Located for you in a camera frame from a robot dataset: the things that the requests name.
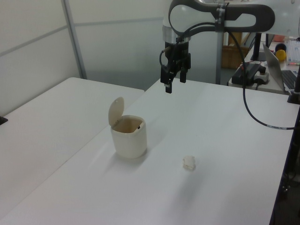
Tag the black monitor stand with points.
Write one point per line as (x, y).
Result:
(257, 49)

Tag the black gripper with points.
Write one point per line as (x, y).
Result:
(180, 50)

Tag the crumpled white paper trash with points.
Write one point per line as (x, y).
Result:
(189, 162)

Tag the grey partition post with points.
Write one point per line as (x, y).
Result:
(75, 39)

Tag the grey emergency stop button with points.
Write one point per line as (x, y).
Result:
(263, 77)

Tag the grey laptop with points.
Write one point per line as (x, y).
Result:
(273, 65)

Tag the yellow ball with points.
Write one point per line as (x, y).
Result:
(281, 55)

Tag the small white lidded bin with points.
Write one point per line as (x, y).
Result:
(130, 143)

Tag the black control box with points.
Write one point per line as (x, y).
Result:
(249, 70)

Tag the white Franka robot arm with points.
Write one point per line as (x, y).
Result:
(234, 21)

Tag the black camera stand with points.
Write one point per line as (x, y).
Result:
(2, 120)
(296, 91)

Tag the grey metal post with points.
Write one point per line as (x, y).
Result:
(220, 58)

